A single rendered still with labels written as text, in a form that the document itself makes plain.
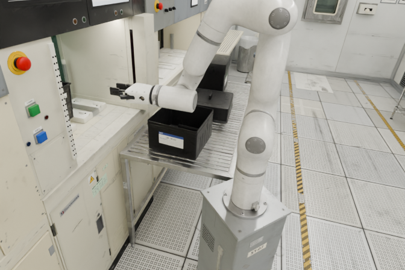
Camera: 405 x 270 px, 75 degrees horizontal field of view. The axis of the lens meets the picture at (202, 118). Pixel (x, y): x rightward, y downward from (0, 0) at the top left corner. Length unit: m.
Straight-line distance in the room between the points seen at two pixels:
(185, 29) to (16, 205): 2.31
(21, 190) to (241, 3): 0.88
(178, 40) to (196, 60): 2.09
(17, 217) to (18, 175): 0.14
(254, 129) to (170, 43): 2.25
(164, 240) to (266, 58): 1.49
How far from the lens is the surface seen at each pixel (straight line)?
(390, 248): 2.43
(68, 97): 1.41
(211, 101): 1.76
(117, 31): 1.53
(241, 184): 1.07
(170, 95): 0.96
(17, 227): 1.09
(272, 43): 0.87
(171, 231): 2.04
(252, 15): 0.78
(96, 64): 1.67
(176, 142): 1.36
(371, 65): 5.86
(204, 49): 0.86
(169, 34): 2.98
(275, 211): 1.19
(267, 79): 0.85
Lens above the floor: 1.60
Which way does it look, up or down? 29 degrees down
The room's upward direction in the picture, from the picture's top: 4 degrees clockwise
